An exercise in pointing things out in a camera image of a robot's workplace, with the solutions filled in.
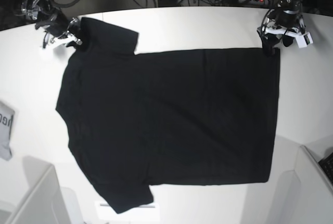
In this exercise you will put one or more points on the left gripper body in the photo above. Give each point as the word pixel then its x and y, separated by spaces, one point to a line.
pixel 278 24

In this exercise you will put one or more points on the black keyboard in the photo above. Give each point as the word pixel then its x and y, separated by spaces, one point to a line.
pixel 327 167

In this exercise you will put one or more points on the black T-shirt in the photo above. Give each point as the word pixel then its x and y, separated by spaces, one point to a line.
pixel 189 117

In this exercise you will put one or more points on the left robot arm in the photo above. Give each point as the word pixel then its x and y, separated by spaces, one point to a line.
pixel 292 5

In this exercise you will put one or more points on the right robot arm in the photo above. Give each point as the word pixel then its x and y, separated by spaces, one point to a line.
pixel 40 10

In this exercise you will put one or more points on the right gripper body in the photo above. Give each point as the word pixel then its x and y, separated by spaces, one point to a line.
pixel 59 30

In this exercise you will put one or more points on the grey folded cloth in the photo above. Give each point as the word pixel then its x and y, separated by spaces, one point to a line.
pixel 7 117

